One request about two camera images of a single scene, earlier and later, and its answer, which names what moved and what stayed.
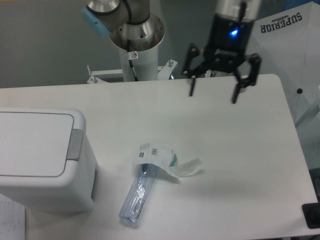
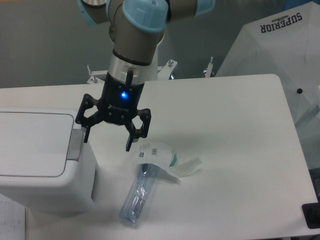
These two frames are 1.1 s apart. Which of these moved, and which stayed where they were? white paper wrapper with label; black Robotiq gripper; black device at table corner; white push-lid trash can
Moved: black Robotiq gripper
Stayed: black device at table corner; white paper wrapper with label; white push-lid trash can
